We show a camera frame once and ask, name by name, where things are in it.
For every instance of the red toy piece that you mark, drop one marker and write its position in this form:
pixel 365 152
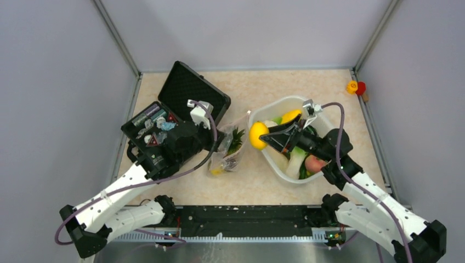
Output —
pixel 361 89

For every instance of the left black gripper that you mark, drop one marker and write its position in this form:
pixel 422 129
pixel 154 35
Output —
pixel 214 144

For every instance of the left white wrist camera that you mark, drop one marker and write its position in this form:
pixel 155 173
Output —
pixel 199 113

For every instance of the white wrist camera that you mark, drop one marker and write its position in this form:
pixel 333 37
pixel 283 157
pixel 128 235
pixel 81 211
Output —
pixel 199 113
pixel 310 110

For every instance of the clear pink-dotted zip bag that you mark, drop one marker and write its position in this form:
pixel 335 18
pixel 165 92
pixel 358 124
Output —
pixel 218 157

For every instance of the orange toy piece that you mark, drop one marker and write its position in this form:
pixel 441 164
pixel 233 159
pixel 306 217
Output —
pixel 352 87

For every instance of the white toy cauliflower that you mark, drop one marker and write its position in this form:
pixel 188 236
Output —
pixel 269 123

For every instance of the toy pineapple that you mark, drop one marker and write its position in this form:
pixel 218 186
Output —
pixel 236 142

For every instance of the pink toy peach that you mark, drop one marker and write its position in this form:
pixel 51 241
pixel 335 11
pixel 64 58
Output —
pixel 314 164

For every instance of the yellow toy lemon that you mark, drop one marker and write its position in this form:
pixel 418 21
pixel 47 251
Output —
pixel 256 131

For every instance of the white oval plastic basket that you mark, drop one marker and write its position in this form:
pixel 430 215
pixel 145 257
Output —
pixel 318 138

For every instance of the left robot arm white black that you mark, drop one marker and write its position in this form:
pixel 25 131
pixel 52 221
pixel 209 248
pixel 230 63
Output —
pixel 91 225

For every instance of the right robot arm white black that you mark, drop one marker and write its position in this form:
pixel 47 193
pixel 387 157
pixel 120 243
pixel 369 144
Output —
pixel 403 234

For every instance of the green toy bok choy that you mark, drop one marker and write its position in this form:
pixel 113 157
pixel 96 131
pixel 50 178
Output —
pixel 297 158

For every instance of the black poker chip case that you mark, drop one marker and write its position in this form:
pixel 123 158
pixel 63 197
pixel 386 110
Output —
pixel 162 137

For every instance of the dark purple toy fruit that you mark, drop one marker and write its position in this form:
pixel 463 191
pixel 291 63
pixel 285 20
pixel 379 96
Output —
pixel 229 164

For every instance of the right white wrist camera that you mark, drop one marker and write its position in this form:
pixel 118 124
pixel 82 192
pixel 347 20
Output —
pixel 310 110

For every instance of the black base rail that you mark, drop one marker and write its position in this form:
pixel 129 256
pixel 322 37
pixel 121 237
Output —
pixel 254 221

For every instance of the yellow-green toy mango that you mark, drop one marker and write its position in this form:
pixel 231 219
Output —
pixel 217 172

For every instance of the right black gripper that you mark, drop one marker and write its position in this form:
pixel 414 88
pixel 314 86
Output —
pixel 281 135

